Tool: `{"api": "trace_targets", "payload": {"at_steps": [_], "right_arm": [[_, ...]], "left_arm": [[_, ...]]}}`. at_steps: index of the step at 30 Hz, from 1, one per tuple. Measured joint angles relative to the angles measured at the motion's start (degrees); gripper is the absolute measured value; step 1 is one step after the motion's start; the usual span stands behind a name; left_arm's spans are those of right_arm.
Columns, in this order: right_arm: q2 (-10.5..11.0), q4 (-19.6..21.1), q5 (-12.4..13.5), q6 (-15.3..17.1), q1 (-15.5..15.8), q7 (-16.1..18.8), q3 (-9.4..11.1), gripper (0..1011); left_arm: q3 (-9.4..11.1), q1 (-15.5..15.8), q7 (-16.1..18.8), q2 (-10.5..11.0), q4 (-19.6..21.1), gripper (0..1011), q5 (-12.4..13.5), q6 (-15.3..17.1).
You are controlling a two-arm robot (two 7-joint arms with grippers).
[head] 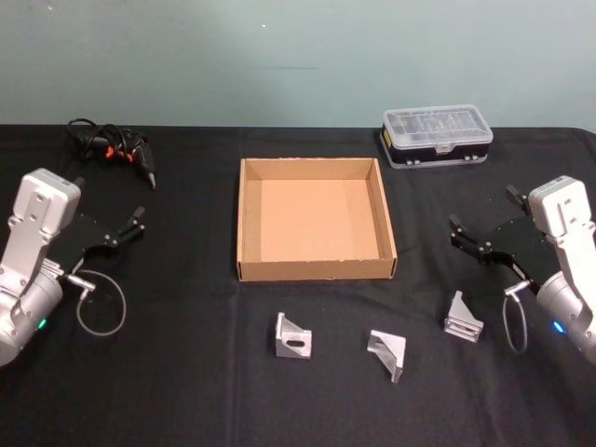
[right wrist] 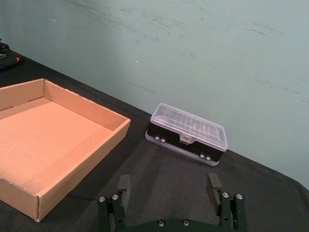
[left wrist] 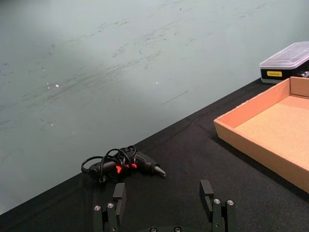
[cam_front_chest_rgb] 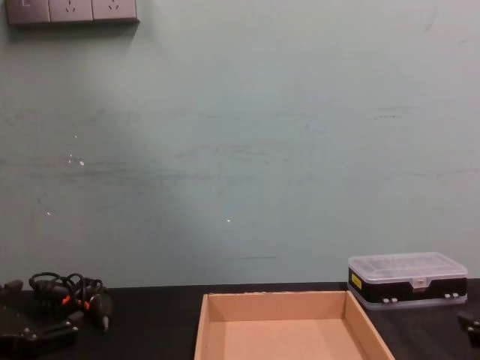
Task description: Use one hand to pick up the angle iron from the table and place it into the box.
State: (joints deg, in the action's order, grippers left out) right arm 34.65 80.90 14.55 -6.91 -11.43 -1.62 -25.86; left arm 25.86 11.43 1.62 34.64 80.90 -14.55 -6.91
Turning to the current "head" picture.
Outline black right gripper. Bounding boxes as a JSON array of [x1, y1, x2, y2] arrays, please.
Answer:
[[448, 183, 568, 284]]

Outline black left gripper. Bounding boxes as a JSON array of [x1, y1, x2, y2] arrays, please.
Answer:
[[45, 175, 147, 277]]

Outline clear plastic case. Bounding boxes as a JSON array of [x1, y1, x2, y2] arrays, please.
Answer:
[[378, 102, 494, 171]]

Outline shallow brown cardboard tray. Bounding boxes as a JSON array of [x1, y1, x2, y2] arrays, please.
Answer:
[[236, 156, 399, 282]]

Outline black table cloth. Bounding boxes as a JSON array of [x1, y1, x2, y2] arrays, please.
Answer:
[[0, 123, 596, 447]]

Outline black corded tool orange parts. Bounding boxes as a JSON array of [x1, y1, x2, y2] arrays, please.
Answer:
[[66, 117, 158, 192]]

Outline left gripper thin dark cable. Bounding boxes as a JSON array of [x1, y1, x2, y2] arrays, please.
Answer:
[[63, 269, 129, 336]]

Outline gripper thin dark cable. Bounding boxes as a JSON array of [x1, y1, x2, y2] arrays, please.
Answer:
[[502, 279, 537, 356], [63, 269, 129, 336]]

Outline right gripper thin dark cable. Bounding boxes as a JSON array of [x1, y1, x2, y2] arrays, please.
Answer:
[[502, 279, 537, 356]]

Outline silver metal angle bracket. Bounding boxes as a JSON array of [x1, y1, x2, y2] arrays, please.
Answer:
[[366, 329, 408, 386], [441, 290, 484, 345], [274, 311, 314, 359]]

